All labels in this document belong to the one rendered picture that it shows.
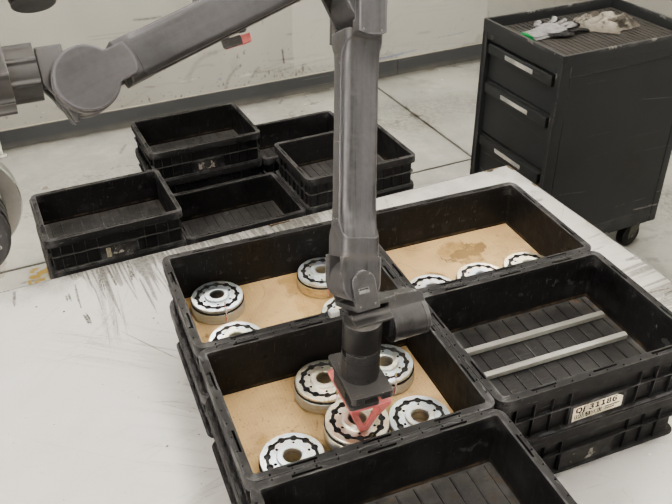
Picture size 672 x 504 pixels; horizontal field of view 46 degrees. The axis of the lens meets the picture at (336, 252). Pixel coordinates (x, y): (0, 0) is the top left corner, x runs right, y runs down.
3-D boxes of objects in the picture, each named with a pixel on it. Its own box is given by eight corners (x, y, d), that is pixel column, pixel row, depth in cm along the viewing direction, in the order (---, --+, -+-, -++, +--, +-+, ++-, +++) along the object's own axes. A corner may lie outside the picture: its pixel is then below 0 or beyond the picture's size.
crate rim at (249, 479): (247, 496, 109) (246, 485, 108) (197, 361, 132) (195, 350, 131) (498, 416, 121) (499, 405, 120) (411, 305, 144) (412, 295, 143)
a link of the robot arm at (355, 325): (336, 305, 112) (353, 329, 108) (379, 293, 114) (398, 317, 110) (335, 342, 116) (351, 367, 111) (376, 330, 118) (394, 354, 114)
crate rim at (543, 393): (498, 416, 121) (500, 405, 120) (412, 305, 144) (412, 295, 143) (703, 351, 133) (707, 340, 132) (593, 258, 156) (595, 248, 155)
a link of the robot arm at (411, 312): (326, 268, 115) (350, 273, 107) (396, 251, 119) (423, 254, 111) (342, 347, 117) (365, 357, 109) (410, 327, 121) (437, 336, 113)
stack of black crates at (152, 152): (167, 265, 290) (150, 155, 265) (146, 226, 312) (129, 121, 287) (268, 239, 304) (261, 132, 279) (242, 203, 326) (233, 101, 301)
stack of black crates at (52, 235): (75, 364, 245) (44, 243, 220) (59, 310, 268) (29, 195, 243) (199, 328, 259) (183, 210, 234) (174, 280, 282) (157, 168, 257)
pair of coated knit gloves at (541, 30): (537, 44, 272) (538, 36, 270) (505, 29, 286) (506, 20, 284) (594, 33, 280) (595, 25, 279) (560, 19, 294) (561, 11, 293)
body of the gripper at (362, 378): (365, 354, 123) (367, 317, 119) (393, 398, 115) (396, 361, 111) (326, 364, 121) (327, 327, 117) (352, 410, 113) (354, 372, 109)
